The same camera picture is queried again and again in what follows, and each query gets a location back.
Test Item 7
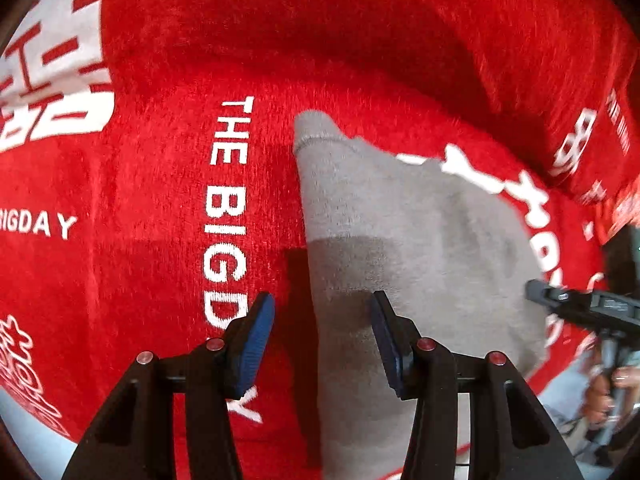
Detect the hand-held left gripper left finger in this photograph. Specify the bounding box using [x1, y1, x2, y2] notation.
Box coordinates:
[62, 291, 277, 480]

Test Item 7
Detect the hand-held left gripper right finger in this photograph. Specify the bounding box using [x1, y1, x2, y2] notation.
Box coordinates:
[370, 290, 583, 480]

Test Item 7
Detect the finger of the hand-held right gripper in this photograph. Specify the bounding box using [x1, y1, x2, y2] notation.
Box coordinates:
[525, 279, 595, 321]

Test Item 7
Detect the grey small garment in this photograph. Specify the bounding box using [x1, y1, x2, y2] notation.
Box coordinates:
[292, 110, 551, 480]

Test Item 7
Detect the person's right hand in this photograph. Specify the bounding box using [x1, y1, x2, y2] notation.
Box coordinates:
[584, 360, 640, 433]

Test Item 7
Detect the red printed fleece blanket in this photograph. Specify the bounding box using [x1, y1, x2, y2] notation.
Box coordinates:
[0, 0, 640, 480]

